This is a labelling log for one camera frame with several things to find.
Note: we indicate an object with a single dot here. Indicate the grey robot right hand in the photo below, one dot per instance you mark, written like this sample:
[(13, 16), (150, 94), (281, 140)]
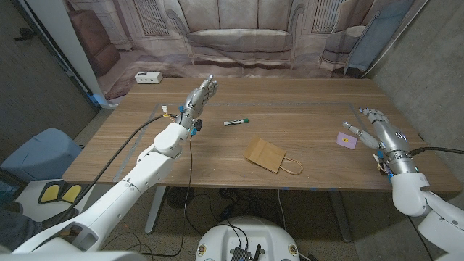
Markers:
[(393, 145)]

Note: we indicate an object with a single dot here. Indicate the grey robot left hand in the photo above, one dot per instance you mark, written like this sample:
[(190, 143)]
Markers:
[(197, 101)]

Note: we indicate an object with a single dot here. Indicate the purple sticker sheet yellow dot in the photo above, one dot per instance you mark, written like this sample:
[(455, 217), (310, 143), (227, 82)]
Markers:
[(344, 140)]

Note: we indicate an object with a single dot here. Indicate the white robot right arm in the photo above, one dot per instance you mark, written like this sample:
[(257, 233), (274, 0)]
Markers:
[(409, 195)]

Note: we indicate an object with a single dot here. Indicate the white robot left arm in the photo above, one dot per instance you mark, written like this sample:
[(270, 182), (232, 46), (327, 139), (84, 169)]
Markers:
[(123, 192)]

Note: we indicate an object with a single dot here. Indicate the white marker with green cap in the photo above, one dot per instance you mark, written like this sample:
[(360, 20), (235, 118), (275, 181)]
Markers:
[(235, 122)]

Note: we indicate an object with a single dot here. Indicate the brown paper bag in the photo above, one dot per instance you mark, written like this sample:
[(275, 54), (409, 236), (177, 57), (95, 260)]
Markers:
[(264, 154)]

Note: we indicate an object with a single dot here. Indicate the white power box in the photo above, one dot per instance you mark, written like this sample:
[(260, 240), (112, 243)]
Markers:
[(148, 77)]

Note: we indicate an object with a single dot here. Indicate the printed sofa room backdrop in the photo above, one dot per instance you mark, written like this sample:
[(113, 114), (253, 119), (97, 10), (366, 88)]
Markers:
[(239, 36)]

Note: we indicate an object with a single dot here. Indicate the grey table leg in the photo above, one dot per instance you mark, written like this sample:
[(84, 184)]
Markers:
[(342, 217)]

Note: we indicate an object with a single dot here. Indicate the round black floor disc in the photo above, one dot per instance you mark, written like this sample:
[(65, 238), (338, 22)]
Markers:
[(180, 197)]

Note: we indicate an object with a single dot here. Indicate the blue tape piece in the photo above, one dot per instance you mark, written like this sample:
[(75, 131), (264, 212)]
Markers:
[(96, 99)]

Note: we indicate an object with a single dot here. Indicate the white table leg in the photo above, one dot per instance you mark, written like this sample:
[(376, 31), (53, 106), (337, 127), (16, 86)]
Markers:
[(155, 210)]

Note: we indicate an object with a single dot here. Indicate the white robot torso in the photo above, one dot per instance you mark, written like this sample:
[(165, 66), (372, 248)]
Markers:
[(253, 232)]

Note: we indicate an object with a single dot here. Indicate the black electronics module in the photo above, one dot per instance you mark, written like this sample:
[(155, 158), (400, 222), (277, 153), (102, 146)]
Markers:
[(242, 253)]

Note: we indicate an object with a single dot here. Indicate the blue padded chair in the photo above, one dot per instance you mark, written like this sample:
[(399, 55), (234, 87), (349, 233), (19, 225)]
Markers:
[(40, 156)]

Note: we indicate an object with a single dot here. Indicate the yellow black foot pedal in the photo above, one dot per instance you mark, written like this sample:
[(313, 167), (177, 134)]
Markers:
[(50, 193)]

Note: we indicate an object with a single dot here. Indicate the person in blue jeans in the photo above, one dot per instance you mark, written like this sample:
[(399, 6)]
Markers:
[(18, 228)]

